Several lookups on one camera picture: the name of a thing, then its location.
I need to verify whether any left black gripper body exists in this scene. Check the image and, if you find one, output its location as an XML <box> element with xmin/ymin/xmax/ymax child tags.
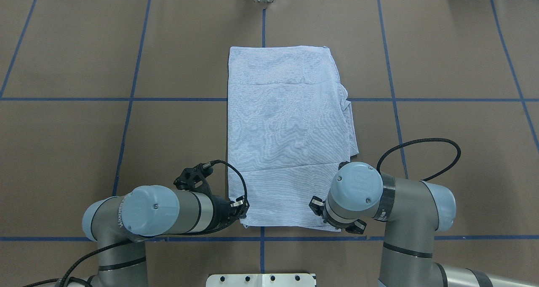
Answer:
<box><xmin>173</xmin><ymin>164</ymin><xmax>236</xmax><ymax>233</ymax></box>

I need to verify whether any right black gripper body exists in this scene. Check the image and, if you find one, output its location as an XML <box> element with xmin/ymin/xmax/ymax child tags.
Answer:
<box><xmin>309</xmin><ymin>196</ymin><xmax>366</xmax><ymax>235</ymax></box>

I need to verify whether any light blue striped shirt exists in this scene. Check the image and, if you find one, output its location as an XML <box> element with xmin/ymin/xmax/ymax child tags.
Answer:
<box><xmin>227</xmin><ymin>46</ymin><xmax>359</xmax><ymax>233</ymax></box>

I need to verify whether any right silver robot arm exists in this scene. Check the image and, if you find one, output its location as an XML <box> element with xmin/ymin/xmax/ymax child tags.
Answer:
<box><xmin>309</xmin><ymin>162</ymin><xmax>531</xmax><ymax>287</ymax></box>

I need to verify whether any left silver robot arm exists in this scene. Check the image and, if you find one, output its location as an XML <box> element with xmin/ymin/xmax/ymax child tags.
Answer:
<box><xmin>56</xmin><ymin>160</ymin><xmax>250</xmax><ymax>287</ymax></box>

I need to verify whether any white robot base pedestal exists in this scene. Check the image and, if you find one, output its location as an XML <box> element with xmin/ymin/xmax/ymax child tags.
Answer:
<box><xmin>205</xmin><ymin>273</ymin><xmax>317</xmax><ymax>287</ymax></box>

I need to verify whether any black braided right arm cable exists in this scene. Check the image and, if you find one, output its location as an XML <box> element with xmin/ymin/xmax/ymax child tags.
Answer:
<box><xmin>376</xmin><ymin>138</ymin><xmax>462</xmax><ymax>182</ymax></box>

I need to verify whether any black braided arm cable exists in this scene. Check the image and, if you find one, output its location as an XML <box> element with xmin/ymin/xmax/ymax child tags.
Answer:
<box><xmin>21</xmin><ymin>160</ymin><xmax>249</xmax><ymax>287</ymax></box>
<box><xmin>376</xmin><ymin>138</ymin><xmax>462</xmax><ymax>182</ymax></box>

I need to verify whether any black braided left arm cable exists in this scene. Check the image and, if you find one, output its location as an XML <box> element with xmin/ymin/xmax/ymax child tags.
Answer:
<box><xmin>21</xmin><ymin>160</ymin><xmax>249</xmax><ymax>287</ymax></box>

